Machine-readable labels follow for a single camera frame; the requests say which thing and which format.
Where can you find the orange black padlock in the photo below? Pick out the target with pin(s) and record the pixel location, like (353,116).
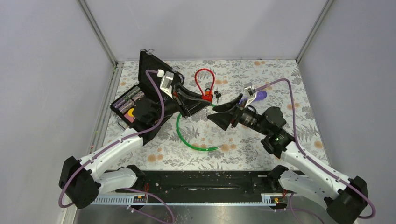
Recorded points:
(208,93)

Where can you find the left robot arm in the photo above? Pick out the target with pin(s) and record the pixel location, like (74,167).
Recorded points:
(83,180)

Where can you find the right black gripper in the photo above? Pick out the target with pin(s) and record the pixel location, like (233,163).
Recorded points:
(224,119)

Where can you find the black poker chip case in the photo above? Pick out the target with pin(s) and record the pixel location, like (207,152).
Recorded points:
(147,61)

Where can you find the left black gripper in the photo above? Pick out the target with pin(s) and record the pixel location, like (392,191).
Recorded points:
(180,94)

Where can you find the black mounting base plate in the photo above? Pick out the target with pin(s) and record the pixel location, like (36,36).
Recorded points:
(210,186)

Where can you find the green cable lock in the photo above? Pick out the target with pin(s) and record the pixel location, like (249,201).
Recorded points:
(198,134)

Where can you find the purple cylindrical handle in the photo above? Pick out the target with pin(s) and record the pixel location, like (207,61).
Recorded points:
(261,95)

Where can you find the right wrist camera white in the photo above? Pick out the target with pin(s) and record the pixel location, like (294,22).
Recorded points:
(250,93)

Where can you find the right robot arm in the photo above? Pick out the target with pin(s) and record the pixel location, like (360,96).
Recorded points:
(343,198)

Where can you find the yellow round chip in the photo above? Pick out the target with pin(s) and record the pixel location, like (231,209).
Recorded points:
(130,112)

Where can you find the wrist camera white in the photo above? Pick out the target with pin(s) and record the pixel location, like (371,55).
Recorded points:
(166,81)
(250,93)

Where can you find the black keys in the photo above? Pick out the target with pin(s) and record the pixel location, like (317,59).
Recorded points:
(217,96)

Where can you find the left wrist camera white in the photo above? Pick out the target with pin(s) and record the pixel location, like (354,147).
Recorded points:
(166,81)

